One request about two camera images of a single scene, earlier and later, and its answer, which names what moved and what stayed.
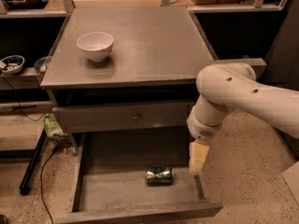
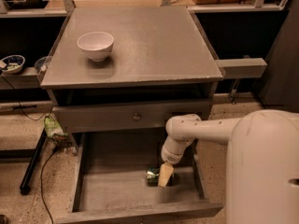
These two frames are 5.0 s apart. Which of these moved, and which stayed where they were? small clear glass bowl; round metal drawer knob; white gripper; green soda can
Moved: white gripper
Stayed: round metal drawer knob; green soda can; small clear glass bowl
